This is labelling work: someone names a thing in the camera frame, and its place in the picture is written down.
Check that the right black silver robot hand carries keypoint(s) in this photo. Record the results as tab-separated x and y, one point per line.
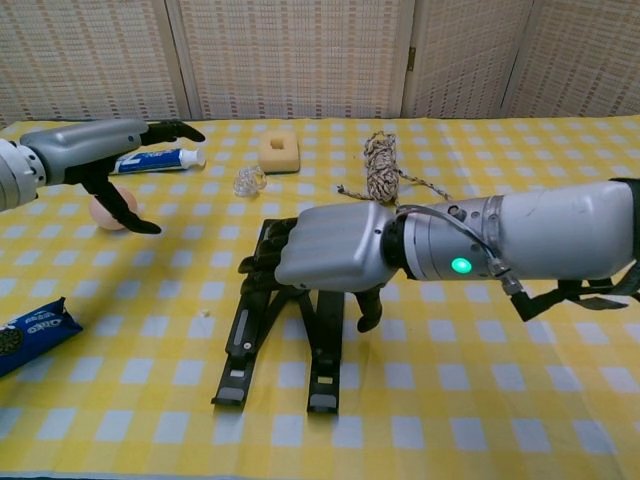
335	245

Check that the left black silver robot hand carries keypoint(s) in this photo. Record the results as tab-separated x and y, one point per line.
80	145

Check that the black folding laptop stand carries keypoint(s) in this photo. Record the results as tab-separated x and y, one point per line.
326	350

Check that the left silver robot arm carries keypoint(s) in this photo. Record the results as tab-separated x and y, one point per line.
15	175

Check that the yellow white checkered tablecloth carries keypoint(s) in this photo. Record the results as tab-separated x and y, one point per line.
450	400

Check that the peach coloured ball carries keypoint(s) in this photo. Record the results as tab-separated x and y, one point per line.
100	215

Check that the blue white toothpaste tube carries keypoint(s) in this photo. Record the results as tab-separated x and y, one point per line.
160	160

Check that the woven folding screen panel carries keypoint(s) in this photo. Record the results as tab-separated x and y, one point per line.
290	55
580	55
460	55
85	60

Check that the yellow sponge with square hole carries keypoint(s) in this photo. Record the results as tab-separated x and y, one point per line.
277	157

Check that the blue Oreo cookie packet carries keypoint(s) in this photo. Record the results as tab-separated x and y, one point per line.
35	332

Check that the brass screen hinge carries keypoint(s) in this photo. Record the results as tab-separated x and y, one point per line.
412	57

